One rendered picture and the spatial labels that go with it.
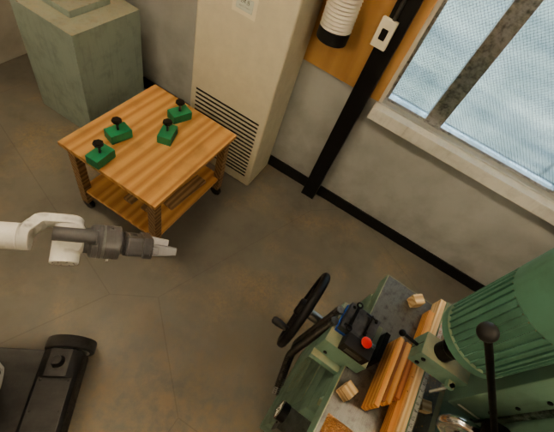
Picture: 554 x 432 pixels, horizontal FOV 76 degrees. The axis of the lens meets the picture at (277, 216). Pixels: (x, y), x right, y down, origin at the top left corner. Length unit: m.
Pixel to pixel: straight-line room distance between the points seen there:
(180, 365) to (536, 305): 1.56
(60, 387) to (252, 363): 0.85
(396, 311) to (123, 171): 1.31
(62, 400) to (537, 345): 1.58
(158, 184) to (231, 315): 0.81
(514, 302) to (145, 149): 1.62
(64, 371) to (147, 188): 0.82
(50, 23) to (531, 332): 2.35
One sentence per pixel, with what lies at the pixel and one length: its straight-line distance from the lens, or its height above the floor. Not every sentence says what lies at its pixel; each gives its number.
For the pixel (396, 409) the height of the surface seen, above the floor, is 0.94.
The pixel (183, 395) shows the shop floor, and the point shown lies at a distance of 1.92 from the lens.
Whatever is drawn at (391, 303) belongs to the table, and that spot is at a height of 0.90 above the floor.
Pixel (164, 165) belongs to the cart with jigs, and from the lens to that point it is 1.83.
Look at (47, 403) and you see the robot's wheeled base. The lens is 1.78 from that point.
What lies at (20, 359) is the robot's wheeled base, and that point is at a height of 0.17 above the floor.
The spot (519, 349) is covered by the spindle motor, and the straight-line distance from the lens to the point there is 0.84.
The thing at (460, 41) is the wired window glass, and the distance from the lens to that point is 1.99.
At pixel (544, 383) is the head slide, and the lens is 0.94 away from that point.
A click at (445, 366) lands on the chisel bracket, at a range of 1.08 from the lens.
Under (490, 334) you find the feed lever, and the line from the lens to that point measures 0.71.
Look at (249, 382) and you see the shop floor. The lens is 1.96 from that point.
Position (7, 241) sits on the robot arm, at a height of 1.06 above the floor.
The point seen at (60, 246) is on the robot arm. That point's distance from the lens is 1.01.
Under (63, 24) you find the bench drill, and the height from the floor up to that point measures 0.70.
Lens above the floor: 1.90
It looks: 53 degrees down
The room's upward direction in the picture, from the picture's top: 24 degrees clockwise
